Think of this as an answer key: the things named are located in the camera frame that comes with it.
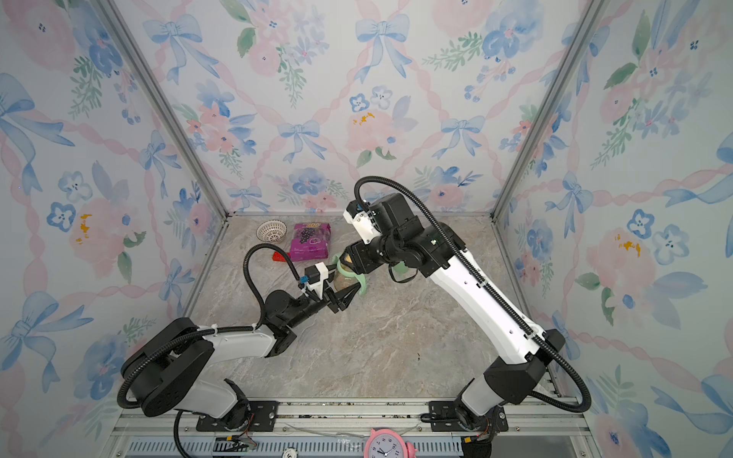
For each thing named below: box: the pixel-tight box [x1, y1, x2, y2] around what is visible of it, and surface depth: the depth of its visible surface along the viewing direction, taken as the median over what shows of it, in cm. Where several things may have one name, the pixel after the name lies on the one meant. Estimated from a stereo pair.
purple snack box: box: [290, 223, 332, 262], surface depth 106 cm
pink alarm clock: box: [363, 428, 419, 458], surface depth 69 cm
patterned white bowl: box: [255, 219, 288, 243], surface depth 112 cm
